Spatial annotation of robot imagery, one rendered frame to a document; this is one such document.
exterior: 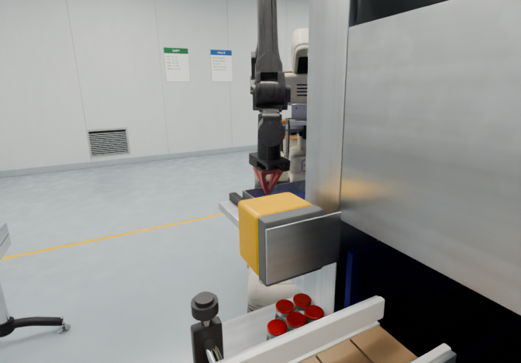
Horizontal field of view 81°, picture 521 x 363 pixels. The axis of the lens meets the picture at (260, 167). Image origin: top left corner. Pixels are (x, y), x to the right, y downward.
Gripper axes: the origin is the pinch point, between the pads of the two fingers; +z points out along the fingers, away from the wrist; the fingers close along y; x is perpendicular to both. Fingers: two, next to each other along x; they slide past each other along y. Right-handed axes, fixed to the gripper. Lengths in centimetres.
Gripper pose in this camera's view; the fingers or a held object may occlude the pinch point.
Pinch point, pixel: (267, 191)
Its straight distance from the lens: 78.1
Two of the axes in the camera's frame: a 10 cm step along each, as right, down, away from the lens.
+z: -0.2, 9.5, 3.2
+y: 4.6, 3.0, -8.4
